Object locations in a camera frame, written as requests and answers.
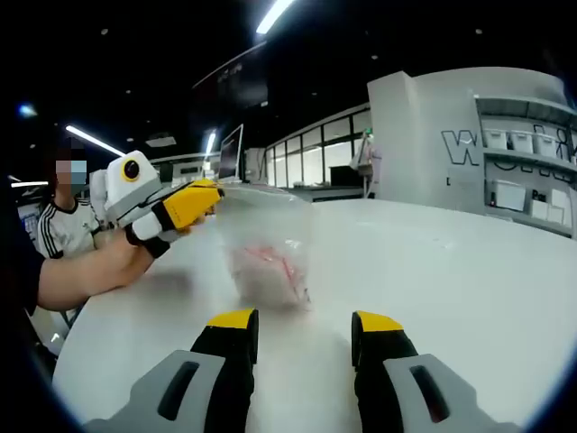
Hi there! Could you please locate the dark hanging screen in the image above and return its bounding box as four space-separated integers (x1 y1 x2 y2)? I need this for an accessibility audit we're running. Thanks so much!
191 40 270 110

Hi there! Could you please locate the silver computer monitor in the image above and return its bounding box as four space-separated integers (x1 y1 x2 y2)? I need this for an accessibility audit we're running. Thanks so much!
218 124 245 182

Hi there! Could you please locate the white shelf unit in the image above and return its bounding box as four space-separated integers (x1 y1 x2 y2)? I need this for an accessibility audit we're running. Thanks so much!
472 92 577 238

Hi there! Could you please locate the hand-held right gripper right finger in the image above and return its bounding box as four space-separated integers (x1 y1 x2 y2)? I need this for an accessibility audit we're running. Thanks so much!
351 309 524 433

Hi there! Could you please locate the white storage bin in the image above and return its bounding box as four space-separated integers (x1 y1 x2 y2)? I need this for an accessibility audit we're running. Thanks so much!
511 131 536 154
536 134 558 159
484 129 508 151

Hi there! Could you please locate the ceiling strip light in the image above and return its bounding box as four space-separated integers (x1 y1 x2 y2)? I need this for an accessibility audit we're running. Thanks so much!
255 0 297 35
65 124 125 157

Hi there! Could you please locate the white pink equipment stand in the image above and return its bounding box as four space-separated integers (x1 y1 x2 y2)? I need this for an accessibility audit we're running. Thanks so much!
351 134 384 198

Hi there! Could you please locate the clear resealable bag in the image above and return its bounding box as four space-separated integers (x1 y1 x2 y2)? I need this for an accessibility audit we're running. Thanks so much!
215 184 315 313

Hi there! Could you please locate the black screen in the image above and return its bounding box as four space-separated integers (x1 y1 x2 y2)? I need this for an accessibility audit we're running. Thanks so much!
328 165 364 189

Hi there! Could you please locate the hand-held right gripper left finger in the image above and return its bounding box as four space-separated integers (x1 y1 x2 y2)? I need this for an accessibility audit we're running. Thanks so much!
83 308 261 433

